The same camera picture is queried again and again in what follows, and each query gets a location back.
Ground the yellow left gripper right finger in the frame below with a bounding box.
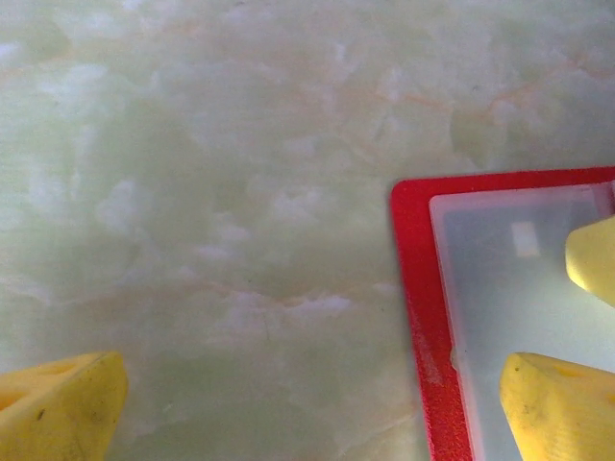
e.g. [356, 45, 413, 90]
[498, 352, 615, 461]

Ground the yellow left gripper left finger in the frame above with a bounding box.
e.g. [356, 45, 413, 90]
[0, 350, 130, 461]

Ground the translucent white cutting board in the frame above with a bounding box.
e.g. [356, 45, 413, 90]
[444, 201, 600, 299]

